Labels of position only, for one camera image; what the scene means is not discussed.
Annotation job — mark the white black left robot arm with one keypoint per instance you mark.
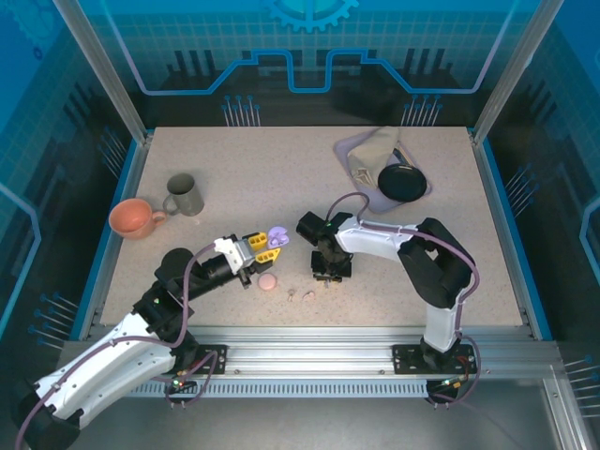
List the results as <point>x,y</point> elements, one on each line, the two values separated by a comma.
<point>108,365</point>

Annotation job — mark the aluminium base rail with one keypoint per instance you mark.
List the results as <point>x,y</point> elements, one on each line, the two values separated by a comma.
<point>304,351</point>

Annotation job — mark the small circuit board with LED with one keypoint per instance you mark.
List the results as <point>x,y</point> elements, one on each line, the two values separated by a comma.
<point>452,384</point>
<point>178,382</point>

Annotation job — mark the orange mug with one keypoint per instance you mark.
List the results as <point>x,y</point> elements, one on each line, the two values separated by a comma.
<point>133,220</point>

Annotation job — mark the lilac plastic tray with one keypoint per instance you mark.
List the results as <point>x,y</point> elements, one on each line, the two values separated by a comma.
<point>341,149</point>

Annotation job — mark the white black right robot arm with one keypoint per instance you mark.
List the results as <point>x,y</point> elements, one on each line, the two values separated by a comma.
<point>436,272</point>

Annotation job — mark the beige cloth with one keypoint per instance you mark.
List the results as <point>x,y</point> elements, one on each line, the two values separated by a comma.
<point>375,147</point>

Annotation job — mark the aluminium frame post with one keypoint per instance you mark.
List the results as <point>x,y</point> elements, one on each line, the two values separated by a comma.
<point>103,70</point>
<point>515,70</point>

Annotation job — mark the black round plate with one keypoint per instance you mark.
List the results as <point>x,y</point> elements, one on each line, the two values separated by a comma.
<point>402,184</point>

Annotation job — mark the grey mug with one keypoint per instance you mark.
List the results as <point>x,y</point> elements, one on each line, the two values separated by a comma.
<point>185,194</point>

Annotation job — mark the pink earbud charging case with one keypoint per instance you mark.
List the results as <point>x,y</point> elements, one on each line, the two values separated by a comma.
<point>268,282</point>

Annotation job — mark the purple earbud charging case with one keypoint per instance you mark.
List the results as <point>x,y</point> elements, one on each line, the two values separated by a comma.
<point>279,237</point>

